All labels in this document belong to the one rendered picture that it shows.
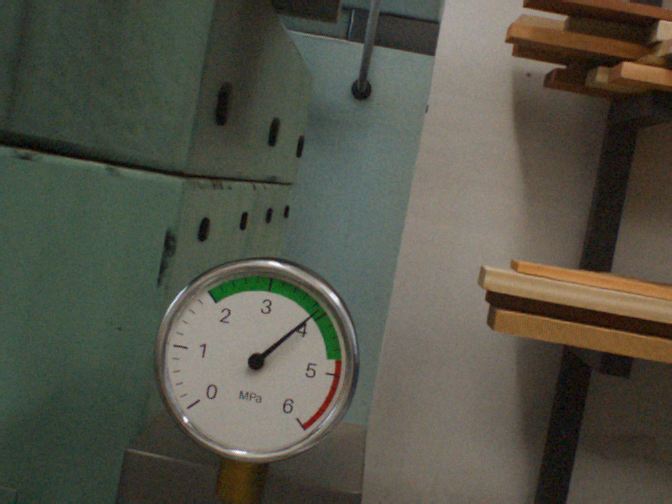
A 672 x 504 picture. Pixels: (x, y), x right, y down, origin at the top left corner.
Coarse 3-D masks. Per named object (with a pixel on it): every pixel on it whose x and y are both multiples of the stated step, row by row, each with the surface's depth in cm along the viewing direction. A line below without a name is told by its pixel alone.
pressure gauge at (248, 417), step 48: (192, 288) 39; (240, 288) 39; (288, 288) 39; (192, 336) 39; (240, 336) 39; (336, 336) 39; (192, 384) 39; (240, 384) 39; (288, 384) 39; (336, 384) 39; (192, 432) 39; (240, 432) 39; (288, 432) 39; (240, 480) 41
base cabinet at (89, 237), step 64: (0, 192) 45; (64, 192) 45; (128, 192) 45; (192, 192) 47; (256, 192) 72; (0, 256) 46; (64, 256) 45; (128, 256) 45; (192, 256) 50; (256, 256) 79; (0, 320) 46; (64, 320) 46; (128, 320) 46; (0, 384) 46; (64, 384) 46; (128, 384) 46; (0, 448) 46; (64, 448) 46
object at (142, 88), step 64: (0, 0) 45; (64, 0) 45; (128, 0) 45; (192, 0) 45; (256, 0) 56; (0, 64) 45; (64, 64) 45; (128, 64) 45; (192, 64) 45; (256, 64) 60; (0, 128) 45; (64, 128) 45; (128, 128) 45; (192, 128) 45; (256, 128) 65
